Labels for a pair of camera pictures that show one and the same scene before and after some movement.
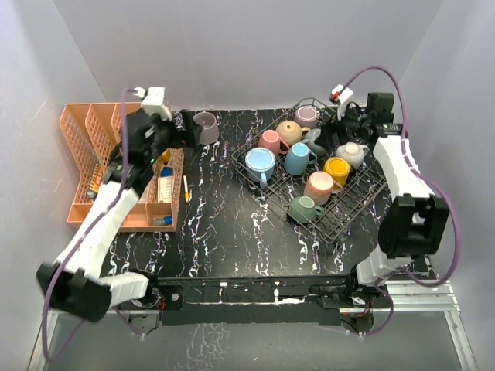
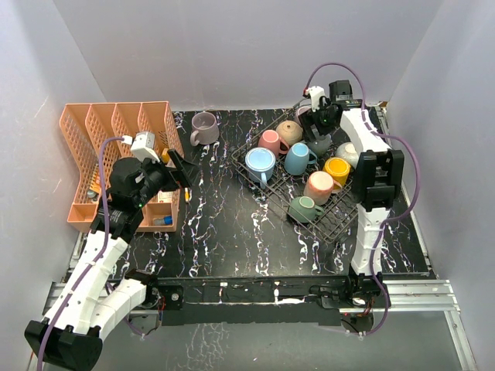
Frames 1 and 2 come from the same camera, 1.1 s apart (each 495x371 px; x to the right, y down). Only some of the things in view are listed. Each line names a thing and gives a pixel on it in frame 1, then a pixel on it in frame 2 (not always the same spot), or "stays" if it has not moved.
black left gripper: x=189 y=137 → x=185 y=171
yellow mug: x=339 y=168 stays
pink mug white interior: x=271 y=139 stays
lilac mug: x=210 y=131 stays
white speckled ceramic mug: x=353 y=152 stays
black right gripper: x=330 y=127 → x=309 y=118
